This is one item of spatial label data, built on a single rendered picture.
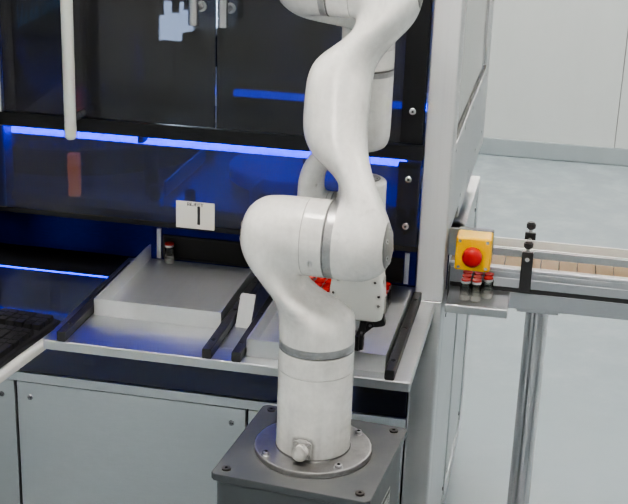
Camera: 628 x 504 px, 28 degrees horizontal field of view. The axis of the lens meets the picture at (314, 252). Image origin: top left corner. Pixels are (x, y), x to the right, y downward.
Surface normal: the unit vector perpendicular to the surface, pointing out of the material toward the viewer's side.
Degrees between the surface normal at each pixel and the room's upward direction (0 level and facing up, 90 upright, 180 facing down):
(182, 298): 0
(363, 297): 93
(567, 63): 90
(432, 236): 90
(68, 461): 90
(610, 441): 0
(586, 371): 0
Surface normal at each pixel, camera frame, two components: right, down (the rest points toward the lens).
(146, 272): 0.04, -0.94
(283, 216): -0.18, -0.40
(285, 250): -0.24, 0.41
